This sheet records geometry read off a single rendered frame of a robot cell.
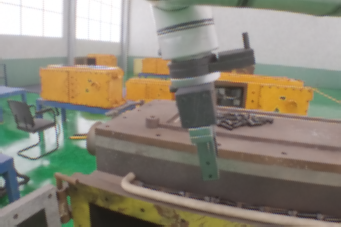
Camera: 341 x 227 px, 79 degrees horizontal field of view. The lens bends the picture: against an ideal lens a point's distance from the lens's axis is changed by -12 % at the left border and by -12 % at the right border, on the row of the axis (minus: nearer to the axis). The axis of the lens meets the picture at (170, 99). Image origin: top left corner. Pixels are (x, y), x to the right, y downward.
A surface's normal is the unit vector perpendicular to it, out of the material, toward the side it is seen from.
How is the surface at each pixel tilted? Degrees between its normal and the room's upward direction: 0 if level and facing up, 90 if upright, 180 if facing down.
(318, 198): 90
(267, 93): 90
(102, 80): 90
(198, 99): 95
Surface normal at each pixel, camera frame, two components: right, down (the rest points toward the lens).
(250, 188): -0.32, 0.18
